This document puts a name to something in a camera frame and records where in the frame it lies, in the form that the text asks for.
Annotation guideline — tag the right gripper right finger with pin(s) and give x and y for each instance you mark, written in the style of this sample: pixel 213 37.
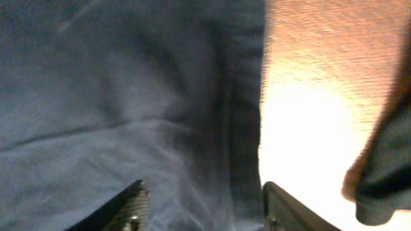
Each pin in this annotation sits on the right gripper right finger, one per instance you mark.
pixel 284 213

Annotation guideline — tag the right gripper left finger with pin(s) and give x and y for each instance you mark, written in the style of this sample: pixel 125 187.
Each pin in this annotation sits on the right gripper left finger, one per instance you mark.
pixel 127 211

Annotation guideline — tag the navy blue shorts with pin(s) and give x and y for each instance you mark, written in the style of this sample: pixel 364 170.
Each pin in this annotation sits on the navy blue shorts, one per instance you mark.
pixel 98 96

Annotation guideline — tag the black garment with red trim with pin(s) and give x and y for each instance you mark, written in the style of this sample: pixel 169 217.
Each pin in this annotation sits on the black garment with red trim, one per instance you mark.
pixel 379 181

